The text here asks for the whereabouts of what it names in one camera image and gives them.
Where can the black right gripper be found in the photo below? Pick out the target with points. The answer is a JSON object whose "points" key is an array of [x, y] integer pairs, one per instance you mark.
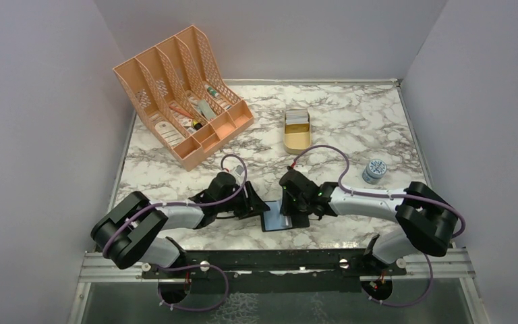
{"points": [[286, 208]]}

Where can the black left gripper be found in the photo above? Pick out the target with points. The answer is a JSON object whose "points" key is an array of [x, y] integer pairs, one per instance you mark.
{"points": [[251, 204]]}

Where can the black leather card holder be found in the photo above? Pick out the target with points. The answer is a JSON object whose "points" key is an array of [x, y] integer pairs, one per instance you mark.
{"points": [[273, 220]]}

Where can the beige oval card tray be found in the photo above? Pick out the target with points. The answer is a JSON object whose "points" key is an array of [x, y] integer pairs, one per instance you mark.
{"points": [[296, 138]]}

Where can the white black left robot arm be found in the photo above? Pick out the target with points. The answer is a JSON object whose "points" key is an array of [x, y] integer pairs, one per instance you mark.
{"points": [[129, 233]]}

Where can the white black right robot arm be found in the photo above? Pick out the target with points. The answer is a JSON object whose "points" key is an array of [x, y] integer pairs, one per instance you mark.
{"points": [[426, 223]]}

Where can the white credit card stack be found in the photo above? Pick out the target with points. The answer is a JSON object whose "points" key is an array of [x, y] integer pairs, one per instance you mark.
{"points": [[297, 117]]}

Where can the blue patterned round tin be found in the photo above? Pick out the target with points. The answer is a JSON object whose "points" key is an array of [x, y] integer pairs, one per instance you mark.
{"points": [[374, 171]]}

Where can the orange pen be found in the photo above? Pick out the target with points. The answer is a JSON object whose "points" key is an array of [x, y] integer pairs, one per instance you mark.
{"points": [[180, 111]]}

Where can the green white tube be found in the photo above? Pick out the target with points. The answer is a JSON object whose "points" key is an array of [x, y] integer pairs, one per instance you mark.
{"points": [[212, 91]]}

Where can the orange plastic desk organizer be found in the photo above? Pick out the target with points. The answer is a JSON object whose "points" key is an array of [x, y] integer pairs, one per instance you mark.
{"points": [[174, 72]]}

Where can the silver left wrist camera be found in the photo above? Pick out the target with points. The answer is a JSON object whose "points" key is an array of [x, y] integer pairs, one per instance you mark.
{"points": [[238, 172]]}

